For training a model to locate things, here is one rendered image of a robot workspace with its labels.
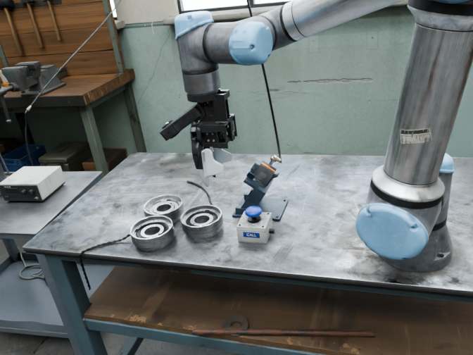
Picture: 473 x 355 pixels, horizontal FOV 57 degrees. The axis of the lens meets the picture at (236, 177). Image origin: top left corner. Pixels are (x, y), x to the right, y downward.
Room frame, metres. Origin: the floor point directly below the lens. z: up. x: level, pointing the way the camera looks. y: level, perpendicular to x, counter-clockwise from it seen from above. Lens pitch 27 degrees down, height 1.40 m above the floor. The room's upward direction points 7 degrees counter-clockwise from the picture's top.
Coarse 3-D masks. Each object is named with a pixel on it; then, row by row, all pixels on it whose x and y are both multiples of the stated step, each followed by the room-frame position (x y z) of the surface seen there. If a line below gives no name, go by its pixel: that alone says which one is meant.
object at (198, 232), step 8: (192, 208) 0.97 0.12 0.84; (200, 208) 0.98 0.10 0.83; (208, 208) 0.98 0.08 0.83; (216, 208) 0.96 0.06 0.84; (184, 216) 0.95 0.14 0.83; (200, 216) 0.95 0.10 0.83; (208, 216) 0.94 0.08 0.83; (184, 224) 0.90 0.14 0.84; (200, 224) 0.91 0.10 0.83; (208, 224) 0.89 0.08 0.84; (216, 224) 0.89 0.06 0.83; (192, 232) 0.88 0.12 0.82; (200, 232) 0.88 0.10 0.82; (208, 232) 0.88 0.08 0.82; (216, 232) 0.90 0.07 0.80
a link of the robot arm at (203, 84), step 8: (216, 72) 0.87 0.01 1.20; (184, 80) 0.87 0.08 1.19; (192, 80) 0.86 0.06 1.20; (200, 80) 0.85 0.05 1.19; (208, 80) 0.85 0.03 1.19; (216, 80) 0.87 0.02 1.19; (184, 88) 0.88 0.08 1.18; (192, 88) 0.86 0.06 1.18; (200, 88) 0.85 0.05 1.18; (208, 88) 0.85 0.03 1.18; (216, 88) 0.86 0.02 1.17
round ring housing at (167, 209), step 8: (152, 200) 1.05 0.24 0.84; (160, 200) 1.06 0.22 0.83; (168, 200) 1.06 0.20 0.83; (176, 200) 1.05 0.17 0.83; (144, 208) 1.00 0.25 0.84; (160, 208) 1.03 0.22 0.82; (168, 208) 1.03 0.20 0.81; (176, 208) 0.98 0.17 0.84; (168, 216) 0.96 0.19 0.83; (176, 216) 0.98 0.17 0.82
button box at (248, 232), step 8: (264, 216) 0.88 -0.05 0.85; (240, 224) 0.86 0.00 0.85; (248, 224) 0.86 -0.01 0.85; (256, 224) 0.85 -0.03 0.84; (264, 224) 0.85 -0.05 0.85; (240, 232) 0.85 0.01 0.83; (248, 232) 0.84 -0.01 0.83; (256, 232) 0.84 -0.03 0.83; (264, 232) 0.83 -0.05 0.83; (272, 232) 0.86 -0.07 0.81; (240, 240) 0.85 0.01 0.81; (248, 240) 0.84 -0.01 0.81; (256, 240) 0.84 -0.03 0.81; (264, 240) 0.83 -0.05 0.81
